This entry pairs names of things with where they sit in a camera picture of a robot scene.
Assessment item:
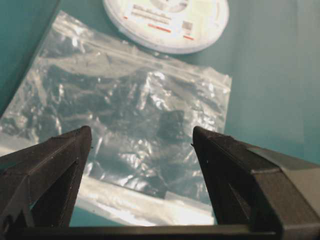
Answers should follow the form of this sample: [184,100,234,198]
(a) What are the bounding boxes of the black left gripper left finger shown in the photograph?
[0,125,92,229]

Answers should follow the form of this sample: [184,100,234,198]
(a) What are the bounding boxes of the white component reel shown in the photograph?
[102,0,230,55]

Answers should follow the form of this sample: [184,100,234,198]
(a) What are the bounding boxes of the clear plastic zip bag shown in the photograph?
[0,11,232,226]

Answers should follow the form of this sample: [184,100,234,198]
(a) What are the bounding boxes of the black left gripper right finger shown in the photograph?
[192,126,320,235]

